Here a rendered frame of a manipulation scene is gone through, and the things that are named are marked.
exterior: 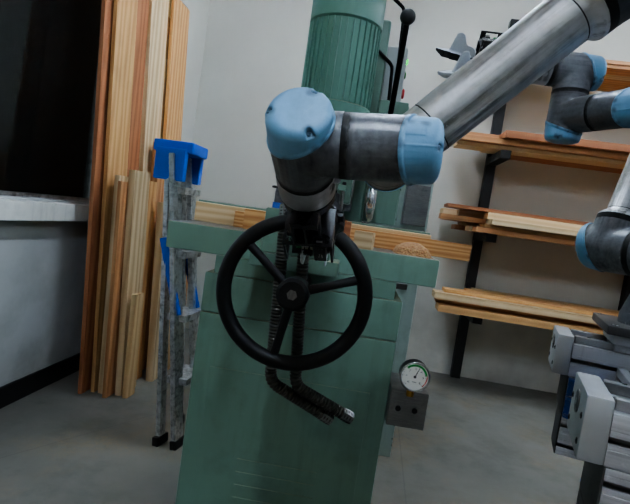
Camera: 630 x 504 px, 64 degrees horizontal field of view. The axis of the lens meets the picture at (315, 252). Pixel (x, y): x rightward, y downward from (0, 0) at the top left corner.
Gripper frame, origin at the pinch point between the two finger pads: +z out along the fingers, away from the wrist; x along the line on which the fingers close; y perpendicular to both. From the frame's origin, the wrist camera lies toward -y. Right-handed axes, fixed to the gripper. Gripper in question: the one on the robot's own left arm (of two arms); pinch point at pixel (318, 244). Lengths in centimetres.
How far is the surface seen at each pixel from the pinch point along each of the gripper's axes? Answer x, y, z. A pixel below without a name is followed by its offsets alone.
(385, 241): 12.3, -19.6, 34.8
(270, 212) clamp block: -11.5, -11.1, 9.9
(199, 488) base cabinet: -25, 40, 49
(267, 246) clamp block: -11.6, -5.2, 13.3
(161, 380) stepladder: -66, 7, 114
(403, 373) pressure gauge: 17.6, 13.6, 28.7
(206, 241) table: -27.2, -9.0, 21.4
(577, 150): 121, -155, 165
